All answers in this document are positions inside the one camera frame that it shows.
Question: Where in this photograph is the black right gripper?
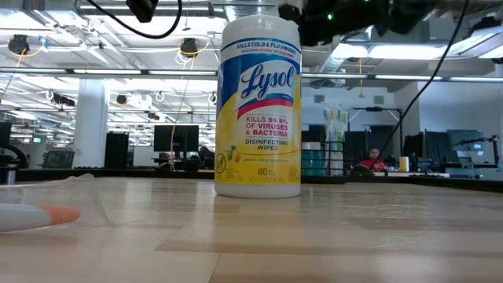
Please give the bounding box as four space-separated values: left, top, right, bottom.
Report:
298 0 378 47

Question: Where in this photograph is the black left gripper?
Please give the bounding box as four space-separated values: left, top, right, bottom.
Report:
125 0 159 24

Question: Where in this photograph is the Lysol disinfecting wipes canister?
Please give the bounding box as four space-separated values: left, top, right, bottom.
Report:
214 14 303 200

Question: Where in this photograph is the black ceiling fixture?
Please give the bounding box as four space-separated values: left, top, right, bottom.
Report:
179 37 200 58
7 34 31 55

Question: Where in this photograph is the bright ceiling light panel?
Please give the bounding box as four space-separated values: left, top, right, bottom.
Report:
332 27 503 60

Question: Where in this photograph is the ceiling light strip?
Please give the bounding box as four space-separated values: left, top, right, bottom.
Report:
0 68 219 78
301 72 503 83

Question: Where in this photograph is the white pillar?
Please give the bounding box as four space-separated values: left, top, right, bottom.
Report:
72 78 110 170

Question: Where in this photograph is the black monitor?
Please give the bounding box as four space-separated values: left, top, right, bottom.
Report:
152 124 200 153

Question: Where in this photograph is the black cabinet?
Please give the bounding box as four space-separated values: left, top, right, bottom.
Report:
104 131 130 171

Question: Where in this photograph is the person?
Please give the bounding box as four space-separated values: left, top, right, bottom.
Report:
358 147 389 173

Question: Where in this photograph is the dark screen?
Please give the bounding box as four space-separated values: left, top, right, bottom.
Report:
42 149 75 170

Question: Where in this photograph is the dark desk monitor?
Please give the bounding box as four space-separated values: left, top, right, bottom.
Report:
446 128 485 153

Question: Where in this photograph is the orange toothbrush in wrapper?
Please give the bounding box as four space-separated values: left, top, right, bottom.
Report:
0 174 99 229

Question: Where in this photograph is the white toothbrush orange grip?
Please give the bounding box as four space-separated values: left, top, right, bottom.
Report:
0 204 83 233

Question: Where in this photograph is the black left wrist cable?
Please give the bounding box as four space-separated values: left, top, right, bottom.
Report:
85 0 184 40

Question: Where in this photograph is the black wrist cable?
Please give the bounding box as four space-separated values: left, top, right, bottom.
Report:
369 0 471 167
85 0 184 40

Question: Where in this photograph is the silver ceiling duct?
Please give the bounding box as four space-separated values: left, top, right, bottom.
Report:
316 39 378 75

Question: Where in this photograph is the yellow hanging cord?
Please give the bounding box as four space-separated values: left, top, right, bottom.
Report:
357 57 365 99

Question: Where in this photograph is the ribbed silver duct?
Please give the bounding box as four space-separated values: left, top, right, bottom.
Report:
229 3 260 17

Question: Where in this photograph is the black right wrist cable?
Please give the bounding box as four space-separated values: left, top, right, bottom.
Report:
369 0 471 167

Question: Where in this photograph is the yellow hanging cable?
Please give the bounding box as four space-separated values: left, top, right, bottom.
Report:
168 76 190 170

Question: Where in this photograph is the black wire rack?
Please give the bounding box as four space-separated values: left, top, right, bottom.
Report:
301 140 347 177

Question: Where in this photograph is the black aluminium table frame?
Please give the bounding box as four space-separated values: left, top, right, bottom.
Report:
0 167 503 188

